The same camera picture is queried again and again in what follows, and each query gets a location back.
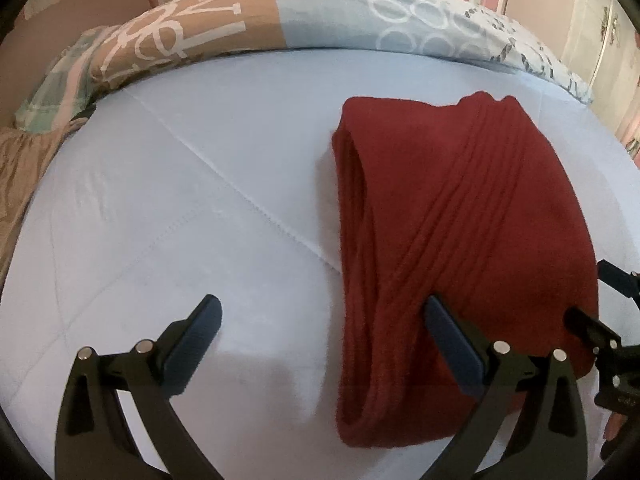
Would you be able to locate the golden brown bedspread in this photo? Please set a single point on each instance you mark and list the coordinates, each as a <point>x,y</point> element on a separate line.
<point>20,175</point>

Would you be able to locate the light blue bedsheet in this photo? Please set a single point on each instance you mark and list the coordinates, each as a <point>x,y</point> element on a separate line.
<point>175,185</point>

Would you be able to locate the brown headboard panel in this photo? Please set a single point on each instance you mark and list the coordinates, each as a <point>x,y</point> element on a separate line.
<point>75,15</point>

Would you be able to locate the patterned blue brown quilt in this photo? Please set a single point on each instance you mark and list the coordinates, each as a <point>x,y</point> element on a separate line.
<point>320,15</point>

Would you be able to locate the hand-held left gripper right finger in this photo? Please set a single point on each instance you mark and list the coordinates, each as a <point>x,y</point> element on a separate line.
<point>452,347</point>

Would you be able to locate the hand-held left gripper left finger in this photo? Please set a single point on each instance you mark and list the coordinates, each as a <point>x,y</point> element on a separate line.
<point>195,345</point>

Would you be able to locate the plaid green pink pillow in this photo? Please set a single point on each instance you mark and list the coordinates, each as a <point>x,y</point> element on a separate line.
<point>55,85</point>

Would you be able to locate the white wardrobe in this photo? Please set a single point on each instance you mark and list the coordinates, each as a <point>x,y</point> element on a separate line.
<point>600,25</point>

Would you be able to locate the red towel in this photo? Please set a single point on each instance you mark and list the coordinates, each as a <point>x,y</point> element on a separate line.
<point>475,210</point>

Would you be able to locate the person's right hand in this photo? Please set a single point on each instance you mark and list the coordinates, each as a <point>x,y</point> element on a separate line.
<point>614,432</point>

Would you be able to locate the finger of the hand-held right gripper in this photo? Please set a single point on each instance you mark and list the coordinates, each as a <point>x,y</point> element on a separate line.
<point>617,280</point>
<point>590,327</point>

